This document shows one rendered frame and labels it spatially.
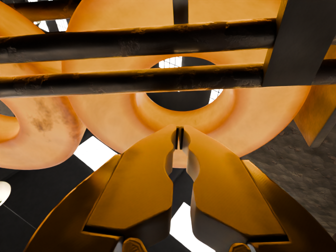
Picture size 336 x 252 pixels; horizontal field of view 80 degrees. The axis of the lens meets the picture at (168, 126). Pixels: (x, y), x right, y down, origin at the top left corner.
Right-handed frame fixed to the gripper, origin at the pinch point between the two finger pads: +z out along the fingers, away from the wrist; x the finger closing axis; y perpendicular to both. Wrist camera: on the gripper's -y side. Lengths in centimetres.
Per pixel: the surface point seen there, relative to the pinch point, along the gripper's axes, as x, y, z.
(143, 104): -2.7, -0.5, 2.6
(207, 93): 147, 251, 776
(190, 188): 86, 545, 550
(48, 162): -11.8, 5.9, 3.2
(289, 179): 29.0, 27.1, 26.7
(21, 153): -13.8, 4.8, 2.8
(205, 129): 2.1, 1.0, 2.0
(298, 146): 26.7, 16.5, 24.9
